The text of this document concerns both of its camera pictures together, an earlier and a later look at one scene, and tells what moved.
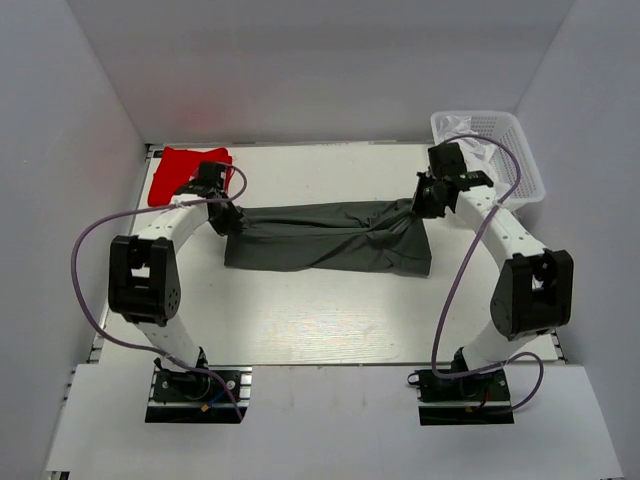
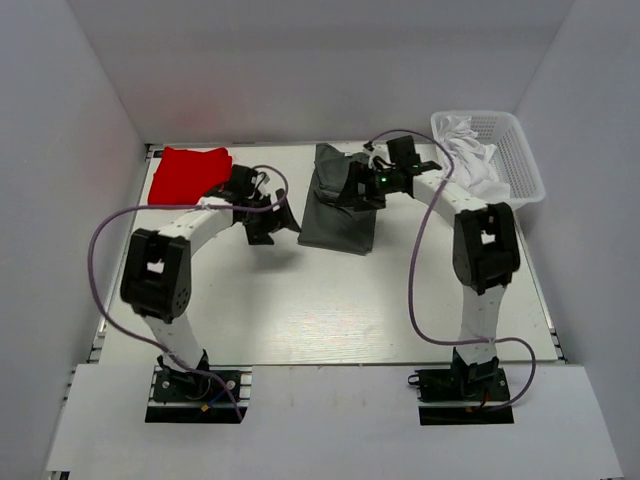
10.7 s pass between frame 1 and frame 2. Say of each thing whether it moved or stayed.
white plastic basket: stayed
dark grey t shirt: moved
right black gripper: moved
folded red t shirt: stayed
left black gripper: moved
